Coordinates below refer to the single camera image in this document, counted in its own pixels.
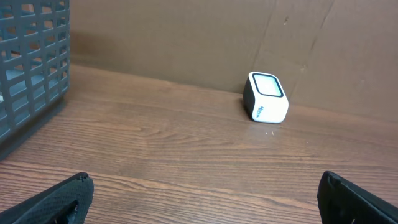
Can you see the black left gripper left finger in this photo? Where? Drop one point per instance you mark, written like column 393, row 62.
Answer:
column 66, row 202

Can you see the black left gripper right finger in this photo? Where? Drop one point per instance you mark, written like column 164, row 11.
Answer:
column 341, row 201

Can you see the white barcode scanner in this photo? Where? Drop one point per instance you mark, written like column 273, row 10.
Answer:
column 264, row 98

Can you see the dark grey plastic basket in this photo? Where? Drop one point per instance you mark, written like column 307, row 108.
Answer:
column 35, row 66

